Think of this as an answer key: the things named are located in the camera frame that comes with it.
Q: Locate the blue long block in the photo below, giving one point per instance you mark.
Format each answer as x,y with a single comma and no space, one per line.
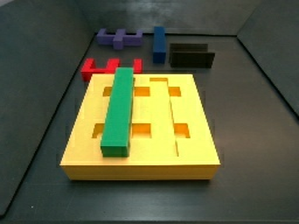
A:
159,45

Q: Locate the yellow slotted board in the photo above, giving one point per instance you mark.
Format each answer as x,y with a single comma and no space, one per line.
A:
171,145

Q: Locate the green long block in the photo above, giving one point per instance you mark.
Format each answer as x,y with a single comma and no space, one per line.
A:
115,138

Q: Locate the red notched block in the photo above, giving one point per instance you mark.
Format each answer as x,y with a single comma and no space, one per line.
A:
90,68

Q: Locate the black notched block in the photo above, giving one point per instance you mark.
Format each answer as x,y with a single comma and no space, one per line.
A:
190,55

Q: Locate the purple notched block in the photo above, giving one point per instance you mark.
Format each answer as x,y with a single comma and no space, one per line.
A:
121,39

